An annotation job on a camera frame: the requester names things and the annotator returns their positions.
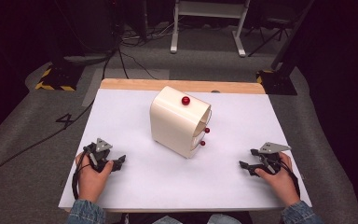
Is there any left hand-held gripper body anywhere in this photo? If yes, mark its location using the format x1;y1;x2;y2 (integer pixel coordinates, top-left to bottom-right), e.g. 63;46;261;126
82;137;116;173

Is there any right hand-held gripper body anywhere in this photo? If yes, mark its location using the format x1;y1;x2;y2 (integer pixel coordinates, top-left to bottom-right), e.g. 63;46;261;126
256;141;293;175

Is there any cream cabinet with red knobs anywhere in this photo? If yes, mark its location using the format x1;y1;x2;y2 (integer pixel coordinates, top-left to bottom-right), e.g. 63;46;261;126
149;85;213;160

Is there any person's right hand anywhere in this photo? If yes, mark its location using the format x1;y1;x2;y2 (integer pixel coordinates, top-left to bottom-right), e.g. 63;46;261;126
254;151;296;207

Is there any person's left hand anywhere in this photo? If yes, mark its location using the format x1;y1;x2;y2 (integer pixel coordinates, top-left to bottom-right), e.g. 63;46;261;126
75;150;115;203

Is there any white table mat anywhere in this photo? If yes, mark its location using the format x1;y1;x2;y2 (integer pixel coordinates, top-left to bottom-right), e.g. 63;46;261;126
58;88;312;211

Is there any black stand base striped tape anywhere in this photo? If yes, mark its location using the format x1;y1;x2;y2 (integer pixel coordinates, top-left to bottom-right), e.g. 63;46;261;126
255;69;298;96
34;63;86;92

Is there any wooden table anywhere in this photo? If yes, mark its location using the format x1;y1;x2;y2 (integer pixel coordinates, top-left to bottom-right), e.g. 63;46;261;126
99;77;267;95

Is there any black tripod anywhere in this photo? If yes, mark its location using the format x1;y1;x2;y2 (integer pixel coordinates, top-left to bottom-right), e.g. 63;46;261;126
244;17;291;58

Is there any right hand-held gripper black cable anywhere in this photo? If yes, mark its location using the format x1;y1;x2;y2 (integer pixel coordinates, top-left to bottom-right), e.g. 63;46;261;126
278;157;302;200

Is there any hand-held gripper black cable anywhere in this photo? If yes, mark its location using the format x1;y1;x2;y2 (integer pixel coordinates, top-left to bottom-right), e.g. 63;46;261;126
71;148;95;201
278;157;302;200

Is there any left hand-held gripper black cable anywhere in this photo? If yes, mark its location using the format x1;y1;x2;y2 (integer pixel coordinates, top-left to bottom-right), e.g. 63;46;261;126
71;148;95;201

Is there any long black floor cable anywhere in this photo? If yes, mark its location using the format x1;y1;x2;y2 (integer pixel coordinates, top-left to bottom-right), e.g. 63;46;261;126
0;49;120;187

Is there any thin black floor cable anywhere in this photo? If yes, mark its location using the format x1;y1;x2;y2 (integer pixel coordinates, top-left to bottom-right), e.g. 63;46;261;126
117;46;158;80

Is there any black slanted stand post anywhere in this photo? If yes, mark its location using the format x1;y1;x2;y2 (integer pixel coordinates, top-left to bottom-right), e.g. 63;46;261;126
269;0;317;72

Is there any white desk frame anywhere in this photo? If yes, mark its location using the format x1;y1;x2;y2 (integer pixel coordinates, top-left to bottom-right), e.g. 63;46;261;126
170;0;252;58

